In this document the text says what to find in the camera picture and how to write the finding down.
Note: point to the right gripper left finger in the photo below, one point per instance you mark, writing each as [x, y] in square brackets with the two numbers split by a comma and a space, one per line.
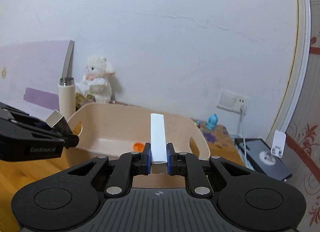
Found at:
[72, 197]

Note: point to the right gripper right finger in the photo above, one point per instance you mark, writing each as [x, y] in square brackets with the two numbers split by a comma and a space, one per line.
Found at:
[222, 195]

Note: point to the silver-topped small carton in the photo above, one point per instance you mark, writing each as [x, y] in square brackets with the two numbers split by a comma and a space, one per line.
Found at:
[58, 123]

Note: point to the white box blue emblem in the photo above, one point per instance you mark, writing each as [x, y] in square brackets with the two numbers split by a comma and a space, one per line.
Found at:
[158, 139]

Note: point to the white phone stand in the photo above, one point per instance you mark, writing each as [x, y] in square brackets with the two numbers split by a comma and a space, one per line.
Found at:
[277, 149]

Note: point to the grey laptop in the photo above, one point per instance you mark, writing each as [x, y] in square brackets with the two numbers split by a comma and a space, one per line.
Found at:
[252, 147]

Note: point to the white thermos bottle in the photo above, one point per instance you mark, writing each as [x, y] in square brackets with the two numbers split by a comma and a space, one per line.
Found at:
[67, 97]

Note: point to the gold tissue box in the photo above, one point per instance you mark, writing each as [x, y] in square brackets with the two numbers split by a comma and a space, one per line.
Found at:
[80, 100]

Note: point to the beige plastic storage basket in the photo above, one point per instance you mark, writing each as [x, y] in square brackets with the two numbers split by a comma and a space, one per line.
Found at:
[113, 129]

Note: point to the blue toy figure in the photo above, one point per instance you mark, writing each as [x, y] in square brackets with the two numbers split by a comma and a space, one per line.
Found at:
[212, 121]

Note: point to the white plush lamb toy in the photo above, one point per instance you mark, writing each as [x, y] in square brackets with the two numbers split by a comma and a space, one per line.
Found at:
[95, 80]

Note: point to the white wall switch socket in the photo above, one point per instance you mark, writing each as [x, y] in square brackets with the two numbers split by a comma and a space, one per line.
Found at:
[233, 102]

